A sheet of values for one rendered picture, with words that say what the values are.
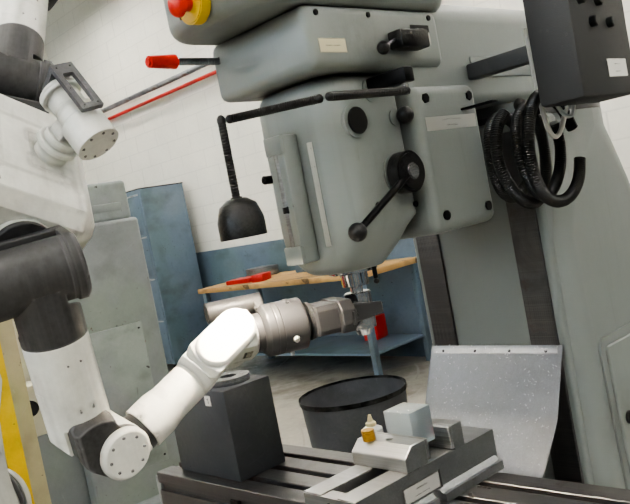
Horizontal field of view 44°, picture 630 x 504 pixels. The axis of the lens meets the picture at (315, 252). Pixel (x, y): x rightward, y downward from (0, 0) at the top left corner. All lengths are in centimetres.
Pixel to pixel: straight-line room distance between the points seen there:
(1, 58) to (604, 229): 119
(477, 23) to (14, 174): 90
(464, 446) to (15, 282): 77
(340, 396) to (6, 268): 273
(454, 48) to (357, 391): 239
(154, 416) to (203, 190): 759
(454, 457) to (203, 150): 750
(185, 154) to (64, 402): 789
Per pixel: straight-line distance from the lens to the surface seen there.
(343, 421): 324
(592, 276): 165
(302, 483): 155
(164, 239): 862
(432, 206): 136
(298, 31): 123
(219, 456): 166
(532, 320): 161
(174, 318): 863
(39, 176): 120
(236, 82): 134
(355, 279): 134
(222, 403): 159
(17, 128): 126
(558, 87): 133
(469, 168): 145
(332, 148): 125
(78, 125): 117
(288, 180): 126
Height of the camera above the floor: 142
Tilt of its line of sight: 3 degrees down
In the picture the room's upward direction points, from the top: 11 degrees counter-clockwise
